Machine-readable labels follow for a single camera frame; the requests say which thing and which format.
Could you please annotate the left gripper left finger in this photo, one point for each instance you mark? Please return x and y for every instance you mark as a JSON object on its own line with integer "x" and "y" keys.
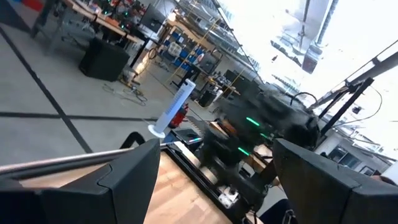
{"x": 93, "y": 205}

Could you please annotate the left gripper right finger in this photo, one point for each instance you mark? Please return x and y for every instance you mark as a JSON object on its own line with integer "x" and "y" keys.
{"x": 326, "y": 199}

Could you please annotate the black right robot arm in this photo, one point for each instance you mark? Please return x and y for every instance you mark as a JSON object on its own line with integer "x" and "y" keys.
{"x": 273, "y": 115}

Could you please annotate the person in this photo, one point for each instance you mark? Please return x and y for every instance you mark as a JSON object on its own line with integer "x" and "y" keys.
{"x": 384, "y": 180}

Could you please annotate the black computer case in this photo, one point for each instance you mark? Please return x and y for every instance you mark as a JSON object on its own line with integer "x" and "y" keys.
{"x": 186, "y": 135}

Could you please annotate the red canister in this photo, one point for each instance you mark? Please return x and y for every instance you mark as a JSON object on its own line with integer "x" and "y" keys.
{"x": 179, "y": 119}

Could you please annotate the white tower fan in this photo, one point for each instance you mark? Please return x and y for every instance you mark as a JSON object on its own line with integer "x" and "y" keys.
{"x": 174, "y": 107}

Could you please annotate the black floor cabinet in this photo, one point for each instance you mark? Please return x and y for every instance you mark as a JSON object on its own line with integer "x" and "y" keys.
{"x": 104, "y": 60}

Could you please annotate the black trash bin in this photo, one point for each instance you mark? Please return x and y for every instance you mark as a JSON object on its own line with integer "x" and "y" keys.
{"x": 206, "y": 99}

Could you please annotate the storage shelf blue bins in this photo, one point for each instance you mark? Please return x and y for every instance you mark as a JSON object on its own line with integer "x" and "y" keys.
{"x": 183, "y": 54}

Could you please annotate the background wooden desk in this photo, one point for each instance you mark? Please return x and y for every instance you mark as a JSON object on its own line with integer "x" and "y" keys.
{"x": 109, "y": 23}

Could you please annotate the black desk monitor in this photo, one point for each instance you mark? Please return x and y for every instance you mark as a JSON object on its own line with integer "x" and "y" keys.
{"x": 152, "y": 18}

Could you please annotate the silver metal bracket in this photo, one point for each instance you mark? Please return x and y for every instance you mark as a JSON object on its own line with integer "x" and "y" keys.
{"x": 228, "y": 197}

